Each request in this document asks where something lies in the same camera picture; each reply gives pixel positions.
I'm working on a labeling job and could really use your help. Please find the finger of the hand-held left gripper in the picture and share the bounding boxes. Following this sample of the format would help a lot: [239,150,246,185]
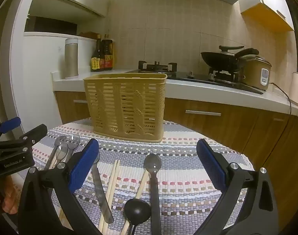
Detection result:
[0,124,48,153]
[0,117,22,140]

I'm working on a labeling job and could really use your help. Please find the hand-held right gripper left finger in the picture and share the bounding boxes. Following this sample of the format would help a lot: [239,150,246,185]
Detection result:
[18,138,103,235]

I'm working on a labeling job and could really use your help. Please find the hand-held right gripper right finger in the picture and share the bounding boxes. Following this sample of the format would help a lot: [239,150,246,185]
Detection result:
[196,138,279,235]

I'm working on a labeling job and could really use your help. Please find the small metal spoon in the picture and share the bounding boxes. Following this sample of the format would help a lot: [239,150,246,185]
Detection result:
[50,142,69,169]
[43,135,67,170]
[64,134,81,163]

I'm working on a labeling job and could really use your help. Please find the wooden chopstick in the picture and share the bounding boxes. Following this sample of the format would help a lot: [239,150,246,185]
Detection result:
[102,160,121,235]
[98,160,118,233]
[48,152,58,170]
[120,169,150,235]

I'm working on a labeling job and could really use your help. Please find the large dark handled spoon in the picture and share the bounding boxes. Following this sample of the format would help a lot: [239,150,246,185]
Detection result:
[143,153,162,235]

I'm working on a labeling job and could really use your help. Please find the black ladle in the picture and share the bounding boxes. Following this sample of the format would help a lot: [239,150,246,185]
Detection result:
[124,198,152,235]

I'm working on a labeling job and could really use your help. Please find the yellow plastic utensil basket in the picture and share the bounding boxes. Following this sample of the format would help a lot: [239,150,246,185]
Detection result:
[83,73,168,143]

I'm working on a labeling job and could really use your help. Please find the person's left hand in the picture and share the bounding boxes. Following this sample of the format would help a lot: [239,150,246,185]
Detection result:
[0,176,18,214]

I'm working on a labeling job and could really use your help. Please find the striped woven table mat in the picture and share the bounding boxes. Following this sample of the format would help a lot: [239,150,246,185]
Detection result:
[18,119,255,235]

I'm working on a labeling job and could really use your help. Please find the wooden base cabinets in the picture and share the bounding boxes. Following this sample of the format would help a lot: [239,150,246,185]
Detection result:
[55,90,298,228]

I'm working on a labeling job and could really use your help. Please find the white kitchen counter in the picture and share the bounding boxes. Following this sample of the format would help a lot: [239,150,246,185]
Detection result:
[51,70,298,117]

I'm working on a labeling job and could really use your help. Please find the silver thermos bottle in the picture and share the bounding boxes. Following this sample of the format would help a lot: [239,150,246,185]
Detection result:
[64,38,79,79]

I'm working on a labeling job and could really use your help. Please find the black glass gas stove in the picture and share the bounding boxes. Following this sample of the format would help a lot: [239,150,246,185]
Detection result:
[125,61,264,95]

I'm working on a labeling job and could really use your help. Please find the small dark sauce bottle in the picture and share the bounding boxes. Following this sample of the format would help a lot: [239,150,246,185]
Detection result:
[91,34,103,72]

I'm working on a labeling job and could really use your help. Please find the brown rice cooker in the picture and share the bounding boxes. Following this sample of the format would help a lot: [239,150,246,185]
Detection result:
[238,55,272,91]

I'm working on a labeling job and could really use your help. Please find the black wok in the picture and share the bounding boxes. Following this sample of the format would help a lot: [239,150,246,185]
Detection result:
[200,48,259,70]

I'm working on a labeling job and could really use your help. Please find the large dark sauce bottle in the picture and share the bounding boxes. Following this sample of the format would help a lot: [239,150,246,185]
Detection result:
[100,34,114,71]

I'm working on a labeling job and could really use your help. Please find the brown wooden board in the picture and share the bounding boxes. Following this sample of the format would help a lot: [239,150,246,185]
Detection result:
[78,31,100,39]

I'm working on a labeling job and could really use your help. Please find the white electric kettle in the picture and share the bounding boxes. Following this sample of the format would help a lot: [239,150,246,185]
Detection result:
[290,72,298,107]

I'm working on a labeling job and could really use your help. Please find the long metal drawer handle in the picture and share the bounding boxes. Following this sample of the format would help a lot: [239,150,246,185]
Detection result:
[185,110,221,116]

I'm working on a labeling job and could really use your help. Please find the black power cable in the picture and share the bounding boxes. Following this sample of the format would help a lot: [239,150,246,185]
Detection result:
[269,83,293,115]

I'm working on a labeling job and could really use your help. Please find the yellow wall cabinet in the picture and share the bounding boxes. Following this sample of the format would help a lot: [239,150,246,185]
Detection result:
[238,0,295,32]

